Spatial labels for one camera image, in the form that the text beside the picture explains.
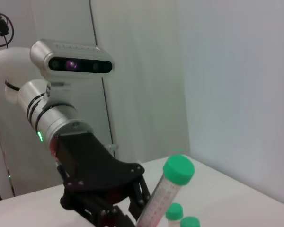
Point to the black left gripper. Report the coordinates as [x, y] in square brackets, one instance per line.
[90, 160]

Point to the clear test tube green cap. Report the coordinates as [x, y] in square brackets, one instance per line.
[178, 169]
[174, 211]
[190, 222]

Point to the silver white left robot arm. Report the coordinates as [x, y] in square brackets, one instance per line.
[49, 116]

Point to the grey pole with green light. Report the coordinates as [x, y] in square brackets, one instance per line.
[11, 186]

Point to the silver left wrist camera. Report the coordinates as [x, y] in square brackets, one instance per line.
[45, 52]

